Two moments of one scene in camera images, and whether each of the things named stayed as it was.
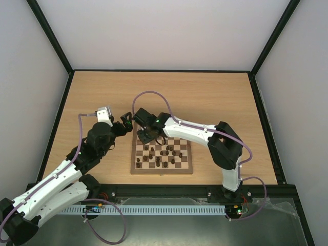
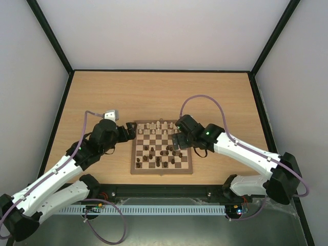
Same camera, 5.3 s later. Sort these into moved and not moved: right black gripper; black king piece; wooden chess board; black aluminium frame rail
Moved: right black gripper
Not moved: wooden chess board; black aluminium frame rail; black king piece
